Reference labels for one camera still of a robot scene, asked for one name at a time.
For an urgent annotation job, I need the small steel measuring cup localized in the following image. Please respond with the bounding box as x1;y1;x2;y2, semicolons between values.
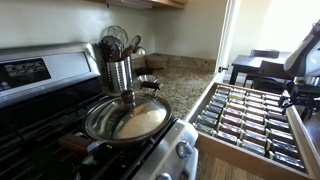
138;74;162;91

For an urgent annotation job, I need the stainless steel gas stove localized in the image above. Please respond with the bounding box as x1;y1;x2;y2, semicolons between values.
0;43;198;180

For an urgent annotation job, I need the round wooden bowl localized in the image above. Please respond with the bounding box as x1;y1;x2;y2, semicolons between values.
146;56;168;69

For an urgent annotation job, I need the black door handle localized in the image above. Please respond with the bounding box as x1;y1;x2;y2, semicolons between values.
218;66;229;73

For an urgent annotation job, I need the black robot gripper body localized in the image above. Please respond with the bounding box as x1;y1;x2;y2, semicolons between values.
278;82;320;113

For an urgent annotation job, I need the wire skimmer utensil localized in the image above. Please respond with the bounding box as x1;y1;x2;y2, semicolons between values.
102;25;128;44

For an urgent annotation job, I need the frying pan with glass lid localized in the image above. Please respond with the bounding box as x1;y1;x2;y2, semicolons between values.
58;90;171;156

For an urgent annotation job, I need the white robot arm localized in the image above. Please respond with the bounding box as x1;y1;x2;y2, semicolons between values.
278;20;320;113

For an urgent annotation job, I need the dark wooden chair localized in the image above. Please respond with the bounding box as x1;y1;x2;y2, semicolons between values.
244;49;292;94

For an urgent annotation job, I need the small black dish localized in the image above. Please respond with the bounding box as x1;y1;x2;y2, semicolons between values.
134;67;154;76

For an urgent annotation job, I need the perforated steel utensil holder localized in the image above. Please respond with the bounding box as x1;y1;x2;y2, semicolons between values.
107;61;128;93

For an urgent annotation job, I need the dark wooden dining table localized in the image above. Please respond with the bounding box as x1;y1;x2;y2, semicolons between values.
229;52;290;85

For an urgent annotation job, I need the wooden spice drawer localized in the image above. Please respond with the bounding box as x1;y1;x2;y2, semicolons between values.
189;83;320;180

